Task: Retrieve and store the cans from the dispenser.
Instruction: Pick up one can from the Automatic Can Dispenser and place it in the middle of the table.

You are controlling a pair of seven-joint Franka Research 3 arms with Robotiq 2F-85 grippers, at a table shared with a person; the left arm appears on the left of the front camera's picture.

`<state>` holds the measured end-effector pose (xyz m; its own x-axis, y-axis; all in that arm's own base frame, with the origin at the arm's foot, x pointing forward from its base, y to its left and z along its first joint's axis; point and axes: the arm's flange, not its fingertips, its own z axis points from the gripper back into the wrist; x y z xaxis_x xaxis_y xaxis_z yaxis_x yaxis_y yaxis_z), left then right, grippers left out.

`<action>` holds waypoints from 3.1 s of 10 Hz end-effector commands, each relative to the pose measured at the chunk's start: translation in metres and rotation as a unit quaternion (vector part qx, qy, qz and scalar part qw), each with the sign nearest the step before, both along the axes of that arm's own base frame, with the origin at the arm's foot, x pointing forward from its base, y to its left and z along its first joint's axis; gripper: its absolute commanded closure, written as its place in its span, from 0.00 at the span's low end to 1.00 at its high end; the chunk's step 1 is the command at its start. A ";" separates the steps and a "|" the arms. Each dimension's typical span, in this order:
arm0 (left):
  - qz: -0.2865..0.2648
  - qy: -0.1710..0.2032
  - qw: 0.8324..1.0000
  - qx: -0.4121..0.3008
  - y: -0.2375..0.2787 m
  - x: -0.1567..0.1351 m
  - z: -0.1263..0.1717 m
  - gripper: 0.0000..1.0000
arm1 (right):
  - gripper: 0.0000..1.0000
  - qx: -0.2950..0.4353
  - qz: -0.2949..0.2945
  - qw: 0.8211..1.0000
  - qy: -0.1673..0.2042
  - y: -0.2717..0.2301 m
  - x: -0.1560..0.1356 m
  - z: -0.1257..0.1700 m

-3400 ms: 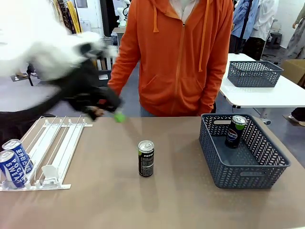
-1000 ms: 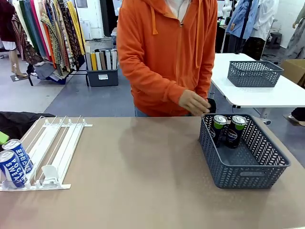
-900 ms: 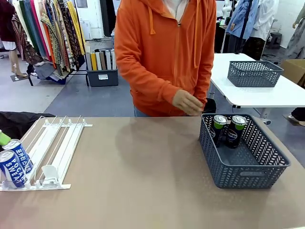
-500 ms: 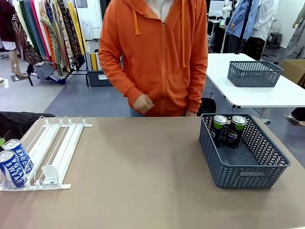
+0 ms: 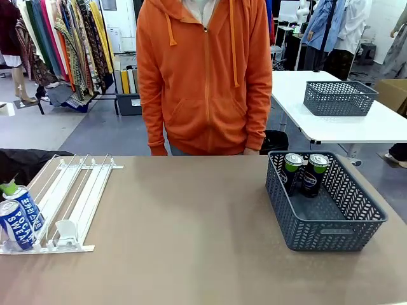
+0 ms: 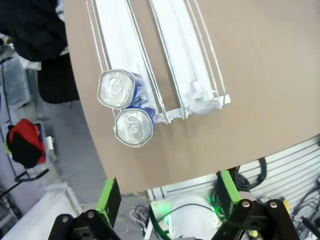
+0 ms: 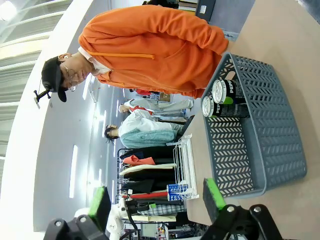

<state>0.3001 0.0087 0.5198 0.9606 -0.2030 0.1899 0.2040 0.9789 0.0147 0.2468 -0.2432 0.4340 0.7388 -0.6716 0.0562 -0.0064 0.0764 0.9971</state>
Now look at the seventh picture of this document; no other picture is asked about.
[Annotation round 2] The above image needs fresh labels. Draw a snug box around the clothes rack with dark garments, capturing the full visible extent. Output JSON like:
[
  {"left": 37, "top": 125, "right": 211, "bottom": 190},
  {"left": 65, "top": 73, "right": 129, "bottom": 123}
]
[{"left": 116, "top": 146, "right": 186, "bottom": 222}]

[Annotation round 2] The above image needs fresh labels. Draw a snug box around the black Pepsi can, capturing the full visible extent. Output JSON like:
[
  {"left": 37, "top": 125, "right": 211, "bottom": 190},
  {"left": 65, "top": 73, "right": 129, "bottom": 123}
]
[
  {"left": 211, "top": 78, "right": 247, "bottom": 105},
  {"left": 201, "top": 95, "right": 251, "bottom": 118}
]

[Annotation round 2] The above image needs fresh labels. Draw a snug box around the person's left forearm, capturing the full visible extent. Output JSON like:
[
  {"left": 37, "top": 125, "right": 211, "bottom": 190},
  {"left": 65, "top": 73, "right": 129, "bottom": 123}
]
[{"left": 159, "top": 14, "right": 230, "bottom": 55}]

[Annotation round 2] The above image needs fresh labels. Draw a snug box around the grey plastic mesh basket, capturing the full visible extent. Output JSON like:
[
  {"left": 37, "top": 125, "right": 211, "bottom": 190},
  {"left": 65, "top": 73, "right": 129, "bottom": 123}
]
[{"left": 201, "top": 51, "right": 308, "bottom": 200}]

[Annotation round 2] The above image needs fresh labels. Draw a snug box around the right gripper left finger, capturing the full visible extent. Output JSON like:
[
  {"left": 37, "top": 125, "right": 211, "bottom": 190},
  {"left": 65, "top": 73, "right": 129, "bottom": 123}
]
[{"left": 43, "top": 186, "right": 112, "bottom": 240}]

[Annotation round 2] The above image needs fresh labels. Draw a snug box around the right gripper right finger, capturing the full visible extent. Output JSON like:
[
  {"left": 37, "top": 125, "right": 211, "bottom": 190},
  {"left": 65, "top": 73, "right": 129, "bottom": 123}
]
[{"left": 199, "top": 177, "right": 283, "bottom": 240}]

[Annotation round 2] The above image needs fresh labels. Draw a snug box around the black head-mounted clip device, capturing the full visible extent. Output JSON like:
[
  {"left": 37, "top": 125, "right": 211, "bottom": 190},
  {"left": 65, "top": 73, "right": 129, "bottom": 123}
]
[{"left": 33, "top": 89, "right": 52, "bottom": 110}]

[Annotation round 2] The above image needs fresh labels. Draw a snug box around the white wire can dispenser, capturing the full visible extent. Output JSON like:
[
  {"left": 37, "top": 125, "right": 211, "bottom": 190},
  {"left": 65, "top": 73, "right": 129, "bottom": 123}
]
[{"left": 166, "top": 133, "right": 200, "bottom": 201}]

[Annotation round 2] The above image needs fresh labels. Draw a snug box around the mannequin in white jacket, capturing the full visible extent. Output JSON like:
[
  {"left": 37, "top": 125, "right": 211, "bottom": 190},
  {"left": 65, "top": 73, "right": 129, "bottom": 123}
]
[{"left": 118, "top": 98, "right": 195, "bottom": 131}]

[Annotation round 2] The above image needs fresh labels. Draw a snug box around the blue Pocari Sweat can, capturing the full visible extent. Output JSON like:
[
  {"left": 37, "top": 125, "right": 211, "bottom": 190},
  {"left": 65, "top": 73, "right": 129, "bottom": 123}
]
[
  {"left": 166, "top": 191, "right": 189, "bottom": 202},
  {"left": 166, "top": 183, "right": 189, "bottom": 193}
]

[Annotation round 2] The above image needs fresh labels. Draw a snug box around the mannequin in teal fleece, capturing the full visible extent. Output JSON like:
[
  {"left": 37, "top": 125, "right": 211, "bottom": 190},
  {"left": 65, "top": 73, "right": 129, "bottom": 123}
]
[{"left": 104, "top": 124, "right": 185, "bottom": 149}]

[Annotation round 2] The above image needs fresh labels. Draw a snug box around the dark grey storage bin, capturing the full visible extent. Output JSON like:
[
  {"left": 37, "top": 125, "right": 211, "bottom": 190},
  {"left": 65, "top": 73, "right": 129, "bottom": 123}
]
[{"left": 194, "top": 0, "right": 217, "bottom": 22}]

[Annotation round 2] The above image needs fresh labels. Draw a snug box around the black baseball cap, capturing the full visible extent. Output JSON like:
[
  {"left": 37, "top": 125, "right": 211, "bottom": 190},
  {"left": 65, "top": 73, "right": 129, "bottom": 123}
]
[{"left": 41, "top": 56, "right": 68, "bottom": 103}]

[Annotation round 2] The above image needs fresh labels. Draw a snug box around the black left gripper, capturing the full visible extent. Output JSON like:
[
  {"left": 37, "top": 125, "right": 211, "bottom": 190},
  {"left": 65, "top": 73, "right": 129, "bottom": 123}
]
[{"left": 126, "top": 199, "right": 157, "bottom": 215}]

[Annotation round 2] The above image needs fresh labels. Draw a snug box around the person in orange hoodie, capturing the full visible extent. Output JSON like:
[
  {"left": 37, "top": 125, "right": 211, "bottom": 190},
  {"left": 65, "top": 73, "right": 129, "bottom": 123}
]
[{"left": 41, "top": 4, "right": 230, "bottom": 103}]

